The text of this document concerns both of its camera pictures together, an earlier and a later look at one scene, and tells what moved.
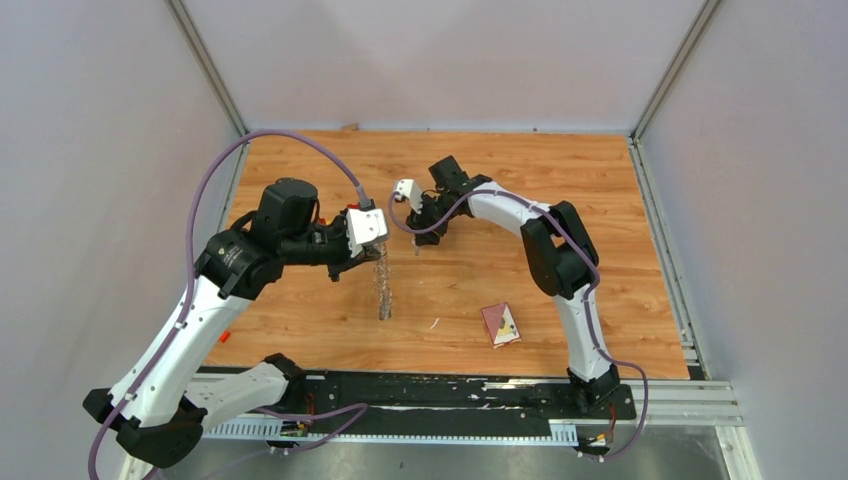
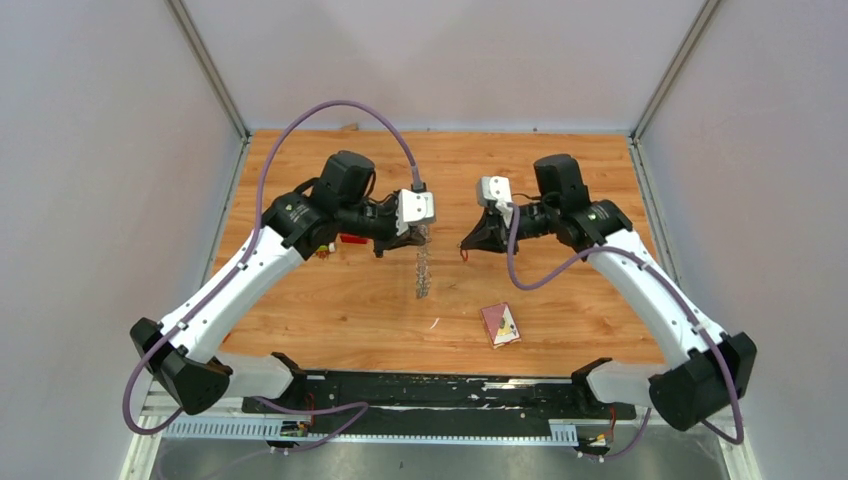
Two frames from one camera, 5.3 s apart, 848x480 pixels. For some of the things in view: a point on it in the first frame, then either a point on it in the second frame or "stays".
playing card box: x=500 y=324 stays
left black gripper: x=347 y=262 -> x=394 y=242
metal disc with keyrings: x=383 y=281 -> x=423 y=269
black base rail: x=446 y=398 stays
